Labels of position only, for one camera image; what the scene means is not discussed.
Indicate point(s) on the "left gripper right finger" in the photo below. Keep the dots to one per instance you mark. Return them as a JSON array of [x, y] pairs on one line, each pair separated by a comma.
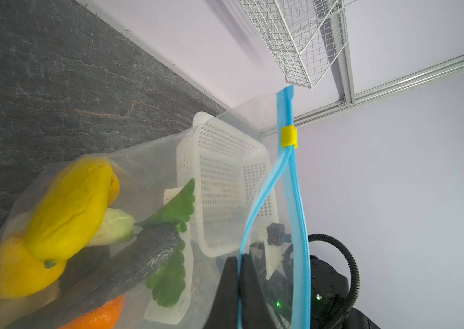
[[254, 309]]

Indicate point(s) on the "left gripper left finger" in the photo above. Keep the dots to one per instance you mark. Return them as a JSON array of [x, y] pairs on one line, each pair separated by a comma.
[[225, 308]]

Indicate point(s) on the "green leafy toy vegetable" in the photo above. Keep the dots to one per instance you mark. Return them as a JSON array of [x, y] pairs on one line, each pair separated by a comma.
[[169, 281]]

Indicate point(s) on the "dark green toy cucumber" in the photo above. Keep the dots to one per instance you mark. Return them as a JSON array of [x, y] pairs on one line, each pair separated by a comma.
[[133, 265]]

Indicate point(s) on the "clear zip top bag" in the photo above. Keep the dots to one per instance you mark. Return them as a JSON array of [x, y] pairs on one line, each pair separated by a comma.
[[148, 180]]

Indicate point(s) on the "orange toy carrot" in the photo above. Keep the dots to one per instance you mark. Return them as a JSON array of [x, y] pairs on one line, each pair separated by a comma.
[[105, 317]]

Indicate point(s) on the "white toy radish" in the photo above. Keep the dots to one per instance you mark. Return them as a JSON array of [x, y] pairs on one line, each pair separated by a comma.
[[117, 227]]

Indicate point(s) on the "white plastic perforated basket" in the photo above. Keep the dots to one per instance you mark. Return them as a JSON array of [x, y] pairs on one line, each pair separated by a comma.
[[229, 167]]

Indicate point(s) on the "orange yellow toy fruit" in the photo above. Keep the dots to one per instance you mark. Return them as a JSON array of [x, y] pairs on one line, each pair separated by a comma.
[[114, 189]]

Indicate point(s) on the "yellow toy banana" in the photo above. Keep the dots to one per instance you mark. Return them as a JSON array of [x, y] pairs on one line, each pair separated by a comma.
[[71, 211]]

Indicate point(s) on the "yellow toy lemon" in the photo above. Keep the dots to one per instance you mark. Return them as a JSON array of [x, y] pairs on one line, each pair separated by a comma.
[[22, 275]]

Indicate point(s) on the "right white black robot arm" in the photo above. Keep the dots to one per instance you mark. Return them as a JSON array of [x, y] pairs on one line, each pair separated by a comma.
[[333, 296]]

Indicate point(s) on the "long white wire shelf basket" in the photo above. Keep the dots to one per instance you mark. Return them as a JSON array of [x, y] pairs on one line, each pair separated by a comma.
[[304, 37]]

